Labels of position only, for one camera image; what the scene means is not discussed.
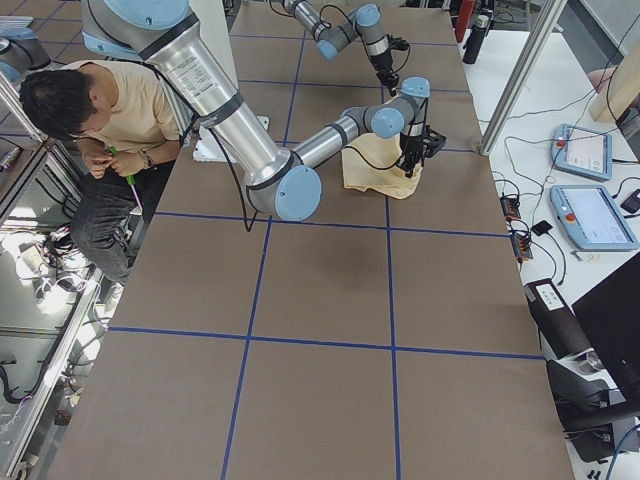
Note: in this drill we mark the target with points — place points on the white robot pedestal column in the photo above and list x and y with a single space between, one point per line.
228 116

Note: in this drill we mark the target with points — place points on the black water bottle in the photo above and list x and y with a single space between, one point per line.
475 39

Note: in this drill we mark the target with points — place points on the aluminium frame post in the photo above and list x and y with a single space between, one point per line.
533 46

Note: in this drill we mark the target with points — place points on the seated person in beige shirt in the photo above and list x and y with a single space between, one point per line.
118 116

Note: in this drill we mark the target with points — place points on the black monitor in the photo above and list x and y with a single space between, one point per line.
608 315

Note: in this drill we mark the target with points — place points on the near blue teach pendant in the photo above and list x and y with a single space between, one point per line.
591 219

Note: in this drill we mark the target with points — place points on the blue teach pendant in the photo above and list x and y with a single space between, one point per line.
591 219
582 151

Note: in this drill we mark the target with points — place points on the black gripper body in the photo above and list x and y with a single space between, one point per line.
413 143
383 62

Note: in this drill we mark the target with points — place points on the red bottle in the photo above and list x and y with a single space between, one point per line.
465 13

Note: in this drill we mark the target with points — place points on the far blue teach pendant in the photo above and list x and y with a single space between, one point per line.
582 151

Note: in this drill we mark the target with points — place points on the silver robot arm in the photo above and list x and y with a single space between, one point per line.
363 24
278 181

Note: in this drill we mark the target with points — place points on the cream long-sleeve printed shirt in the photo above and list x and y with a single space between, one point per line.
369 163

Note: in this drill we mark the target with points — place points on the black orange electronics module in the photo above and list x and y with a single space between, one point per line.
519 231

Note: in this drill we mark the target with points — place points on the black box with label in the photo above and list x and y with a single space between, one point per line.
555 319

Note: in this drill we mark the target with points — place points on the green handled screwdriver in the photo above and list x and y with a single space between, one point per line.
129 179

